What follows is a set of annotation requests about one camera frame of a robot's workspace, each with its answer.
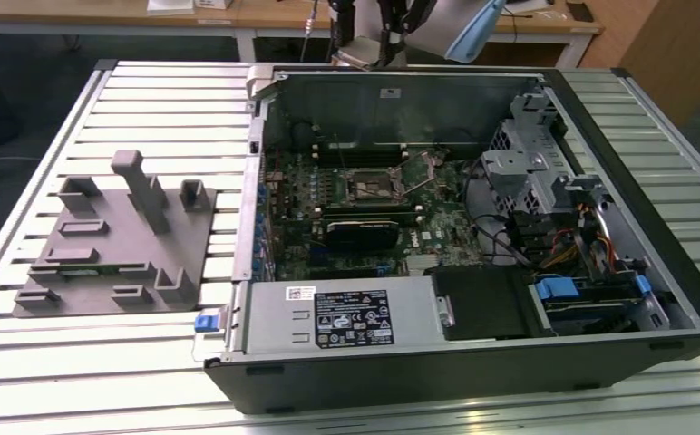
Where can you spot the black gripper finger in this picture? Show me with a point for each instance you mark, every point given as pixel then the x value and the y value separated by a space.
pixel 341 18
pixel 393 18

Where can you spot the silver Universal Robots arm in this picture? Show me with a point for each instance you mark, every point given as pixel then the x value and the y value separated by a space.
pixel 441 27

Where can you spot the CPU socket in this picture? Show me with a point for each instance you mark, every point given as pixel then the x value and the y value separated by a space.
pixel 368 186

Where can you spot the small white box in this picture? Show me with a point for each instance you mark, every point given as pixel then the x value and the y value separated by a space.
pixel 214 3

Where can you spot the white paper sheet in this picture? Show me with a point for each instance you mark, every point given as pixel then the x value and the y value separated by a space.
pixel 172 4

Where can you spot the black RAM slot bank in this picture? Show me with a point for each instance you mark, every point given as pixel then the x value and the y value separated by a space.
pixel 363 156
pixel 368 213

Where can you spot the black phone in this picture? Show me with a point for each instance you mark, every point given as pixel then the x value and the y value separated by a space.
pixel 581 11

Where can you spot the metal drive cage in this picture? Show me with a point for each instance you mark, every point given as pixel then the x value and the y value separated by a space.
pixel 513 172

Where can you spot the wooden cabinet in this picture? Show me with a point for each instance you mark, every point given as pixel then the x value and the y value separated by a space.
pixel 677 45

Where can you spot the black graphics card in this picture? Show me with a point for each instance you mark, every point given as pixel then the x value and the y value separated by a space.
pixel 359 235

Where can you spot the green motherboard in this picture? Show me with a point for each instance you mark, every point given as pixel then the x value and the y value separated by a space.
pixel 447 235

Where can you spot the silver chipset heatsink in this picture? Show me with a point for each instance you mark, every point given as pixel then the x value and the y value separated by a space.
pixel 423 263

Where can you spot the grey parts rack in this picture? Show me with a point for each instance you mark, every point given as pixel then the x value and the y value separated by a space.
pixel 145 272

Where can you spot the black plastic shroud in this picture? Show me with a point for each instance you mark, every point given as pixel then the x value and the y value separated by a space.
pixel 483 303

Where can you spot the blue disk carrier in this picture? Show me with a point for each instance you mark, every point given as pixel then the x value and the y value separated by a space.
pixel 553 290

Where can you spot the green RAM stick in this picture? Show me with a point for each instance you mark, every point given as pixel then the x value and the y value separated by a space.
pixel 105 271

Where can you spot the grey power supply unit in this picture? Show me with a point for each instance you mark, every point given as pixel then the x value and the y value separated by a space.
pixel 277 326

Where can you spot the blue case latch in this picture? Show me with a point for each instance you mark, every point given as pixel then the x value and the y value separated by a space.
pixel 205 322

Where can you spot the hard disk drive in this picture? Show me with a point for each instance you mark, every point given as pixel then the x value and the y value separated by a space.
pixel 592 312

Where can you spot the black PC case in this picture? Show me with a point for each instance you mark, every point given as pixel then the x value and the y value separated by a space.
pixel 387 385

